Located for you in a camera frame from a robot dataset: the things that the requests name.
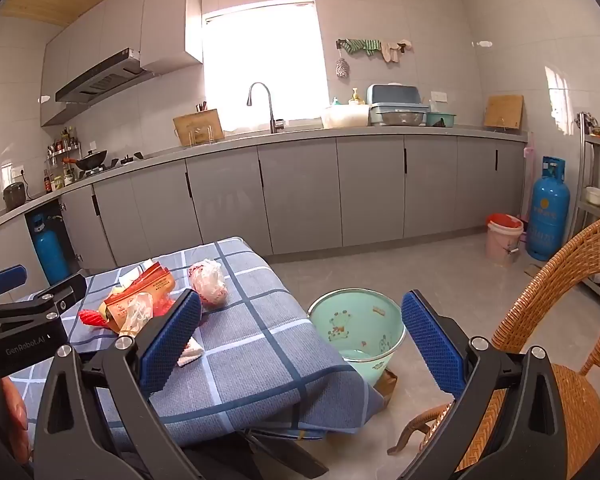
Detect gas stove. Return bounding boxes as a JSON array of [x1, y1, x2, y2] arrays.
[[77, 151, 146, 178]]

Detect steel shelf rack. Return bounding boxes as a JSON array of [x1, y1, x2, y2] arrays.
[[575, 111, 600, 311]]

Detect white tissue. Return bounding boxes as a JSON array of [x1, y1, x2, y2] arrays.
[[177, 337, 203, 368]]

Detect blue dish rack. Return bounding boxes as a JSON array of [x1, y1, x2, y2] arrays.
[[366, 83, 430, 127]]

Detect mint green patterned bin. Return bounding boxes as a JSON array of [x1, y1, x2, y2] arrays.
[[306, 288, 407, 380]]

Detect wooden cutting board on stand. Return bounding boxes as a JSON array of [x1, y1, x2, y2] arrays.
[[173, 109, 226, 147]]

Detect orange tan snack packet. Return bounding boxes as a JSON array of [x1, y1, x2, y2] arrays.
[[102, 282, 176, 336]]

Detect pale wooden cutting board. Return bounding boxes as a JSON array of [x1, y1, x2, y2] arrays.
[[483, 94, 525, 133]]

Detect pink bucket red liner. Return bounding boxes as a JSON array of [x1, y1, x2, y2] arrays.
[[485, 213, 525, 267]]

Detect green striped towel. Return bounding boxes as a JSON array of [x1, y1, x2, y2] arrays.
[[341, 37, 382, 57]]

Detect clear plastic wrapper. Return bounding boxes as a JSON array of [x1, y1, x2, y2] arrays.
[[120, 292, 154, 337]]

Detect wicker chair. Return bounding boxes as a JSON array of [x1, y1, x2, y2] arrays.
[[387, 210, 600, 480]]

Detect grey kitchen counter cabinets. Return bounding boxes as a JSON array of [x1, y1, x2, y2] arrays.
[[0, 127, 528, 286]]

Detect pink clear bag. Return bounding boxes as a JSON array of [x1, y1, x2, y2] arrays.
[[188, 258, 228, 309]]

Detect small blue gas cylinder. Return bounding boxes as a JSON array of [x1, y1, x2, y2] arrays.
[[31, 214, 71, 286]]

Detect bright window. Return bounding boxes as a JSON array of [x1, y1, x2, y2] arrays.
[[201, 0, 330, 133]]

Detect large blue gas cylinder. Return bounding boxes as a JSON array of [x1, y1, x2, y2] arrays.
[[525, 156, 572, 262]]

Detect beige gloves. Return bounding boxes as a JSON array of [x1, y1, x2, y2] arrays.
[[380, 38, 413, 64]]

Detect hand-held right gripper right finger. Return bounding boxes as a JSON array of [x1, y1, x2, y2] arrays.
[[401, 289, 568, 480]]

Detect metal spice rack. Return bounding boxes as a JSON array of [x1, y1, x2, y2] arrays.
[[45, 126, 83, 168]]

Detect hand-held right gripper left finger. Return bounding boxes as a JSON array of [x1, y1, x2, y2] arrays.
[[32, 289, 203, 480]]

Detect grey wall cabinets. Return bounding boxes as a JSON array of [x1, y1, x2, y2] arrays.
[[40, 0, 204, 127]]

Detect white plastic basin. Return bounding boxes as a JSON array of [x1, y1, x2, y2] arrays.
[[321, 104, 371, 129]]

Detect row of sauce bottles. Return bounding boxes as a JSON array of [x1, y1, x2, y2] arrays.
[[42, 167, 76, 195]]

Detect person's left hand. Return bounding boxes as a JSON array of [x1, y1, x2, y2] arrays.
[[0, 377, 31, 463]]

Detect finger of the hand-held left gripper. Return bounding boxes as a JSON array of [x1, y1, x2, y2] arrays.
[[0, 265, 29, 307], [0, 272, 88, 328]]

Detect black wok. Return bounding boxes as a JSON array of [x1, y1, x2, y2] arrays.
[[62, 149, 108, 171]]

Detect range hood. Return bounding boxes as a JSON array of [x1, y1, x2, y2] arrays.
[[55, 48, 156, 106]]

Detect steel gooseneck faucet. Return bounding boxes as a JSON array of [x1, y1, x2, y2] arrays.
[[246, 81, 286, 134]]

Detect blue checked tablecloth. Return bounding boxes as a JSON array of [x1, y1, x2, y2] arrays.
[[10, 237, 386, 453]]

